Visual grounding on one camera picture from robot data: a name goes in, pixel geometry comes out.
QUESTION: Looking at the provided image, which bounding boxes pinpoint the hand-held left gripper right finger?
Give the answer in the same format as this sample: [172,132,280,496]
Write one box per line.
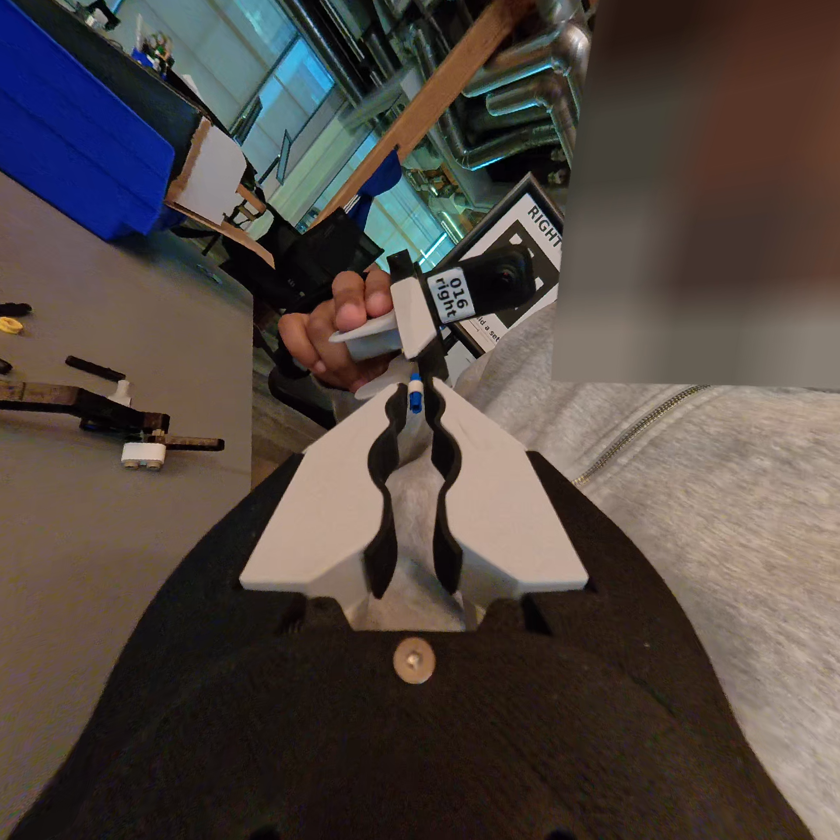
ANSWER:
[427,379,589,630]

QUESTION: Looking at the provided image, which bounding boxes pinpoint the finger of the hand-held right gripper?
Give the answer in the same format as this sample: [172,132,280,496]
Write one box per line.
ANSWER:
[390,274,452,389]

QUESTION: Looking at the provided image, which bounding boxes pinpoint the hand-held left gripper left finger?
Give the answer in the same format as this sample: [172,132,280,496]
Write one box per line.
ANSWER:
[238,382,404,630]

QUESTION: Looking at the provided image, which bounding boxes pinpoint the black angled lego assembly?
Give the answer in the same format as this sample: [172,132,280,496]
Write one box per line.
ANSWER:
[0,379,226,472]

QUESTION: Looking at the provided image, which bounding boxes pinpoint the black lego pin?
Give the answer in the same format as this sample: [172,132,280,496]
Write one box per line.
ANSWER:
[64,356,127,382]

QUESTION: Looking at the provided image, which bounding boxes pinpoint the person's right hand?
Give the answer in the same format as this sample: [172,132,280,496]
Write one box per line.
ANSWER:
[277,268,403,395]

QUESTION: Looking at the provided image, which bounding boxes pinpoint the black framed poster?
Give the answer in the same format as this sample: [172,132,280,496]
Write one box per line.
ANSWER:
[451,172,567,360]

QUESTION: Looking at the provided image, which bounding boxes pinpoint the black office chair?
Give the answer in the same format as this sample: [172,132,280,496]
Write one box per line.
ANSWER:
[220,209,386,317]

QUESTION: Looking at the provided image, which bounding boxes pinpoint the blue hanging cloth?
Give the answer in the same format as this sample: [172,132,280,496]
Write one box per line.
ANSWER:
[340,147,403,219]

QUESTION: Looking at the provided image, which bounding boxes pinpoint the person's grey hoodie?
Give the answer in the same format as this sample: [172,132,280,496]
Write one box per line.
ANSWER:
[386,307,840,840]

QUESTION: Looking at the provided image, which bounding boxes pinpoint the metal ventilation ducts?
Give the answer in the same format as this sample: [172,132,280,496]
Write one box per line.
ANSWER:
[445,0,593,173]

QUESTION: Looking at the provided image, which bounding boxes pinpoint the blue plastic bin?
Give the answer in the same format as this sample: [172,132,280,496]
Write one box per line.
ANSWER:
[0,0,176,242]

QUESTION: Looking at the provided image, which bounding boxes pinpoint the wooden post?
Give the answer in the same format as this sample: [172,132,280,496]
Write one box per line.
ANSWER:
[307,0,534,228]

